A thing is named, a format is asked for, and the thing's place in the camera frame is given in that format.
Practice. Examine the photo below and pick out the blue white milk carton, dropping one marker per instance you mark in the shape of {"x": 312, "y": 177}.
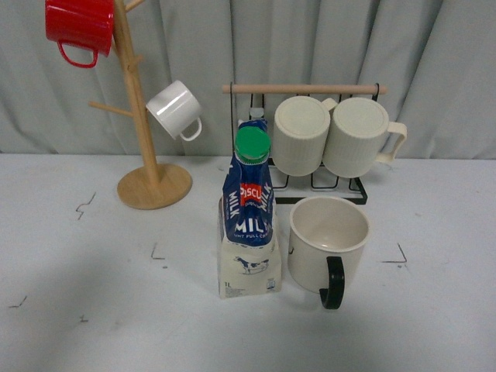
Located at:
{"x": 249, "y": 258}

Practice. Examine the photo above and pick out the cream mug black handle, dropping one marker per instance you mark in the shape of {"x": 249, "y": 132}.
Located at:
{"x": 326, "y": 242}

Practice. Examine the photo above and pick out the cream ribbed mug left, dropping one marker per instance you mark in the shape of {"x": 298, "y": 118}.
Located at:
{"x": 301, "y": 126}

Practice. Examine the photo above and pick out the cream ribbed mug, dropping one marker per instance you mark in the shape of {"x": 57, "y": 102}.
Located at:
{"x": 361, "y": 134}
{"x": 301, "y": 126}

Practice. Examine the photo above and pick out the wooden mug tree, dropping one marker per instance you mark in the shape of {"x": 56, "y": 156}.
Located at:
{"x": 153, "y": 185}

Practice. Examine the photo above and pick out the small white mug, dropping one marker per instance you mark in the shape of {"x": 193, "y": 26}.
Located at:
{"x": 176, "y": 108}

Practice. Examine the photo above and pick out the cream ribbed mug right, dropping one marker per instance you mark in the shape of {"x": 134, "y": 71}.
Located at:
{"x": 361, "y": 134}

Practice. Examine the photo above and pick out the red mug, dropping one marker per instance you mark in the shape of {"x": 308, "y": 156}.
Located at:
{"x": 84, "y": 24}

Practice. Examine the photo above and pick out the grey curtain backdrop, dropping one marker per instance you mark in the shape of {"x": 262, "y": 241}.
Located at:
{"x": 436, "y": 58}

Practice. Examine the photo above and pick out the black wire cup rack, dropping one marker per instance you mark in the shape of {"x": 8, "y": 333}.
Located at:
{"x": 290, "y": 189}

